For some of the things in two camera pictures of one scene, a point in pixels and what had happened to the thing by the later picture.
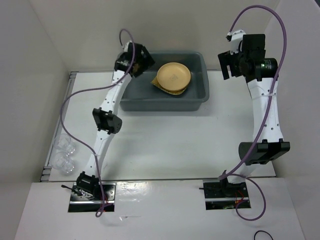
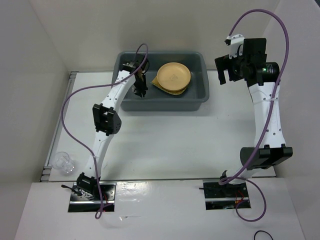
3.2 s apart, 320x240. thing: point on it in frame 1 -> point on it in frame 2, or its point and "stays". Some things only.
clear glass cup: x=62 y=162 stays
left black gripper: x=148 y=61 -> x=143 y=88
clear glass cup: x=63 y=142 -> x=139 y=73
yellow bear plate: x=173 y=76 stays
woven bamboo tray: x=154 y=81 stays
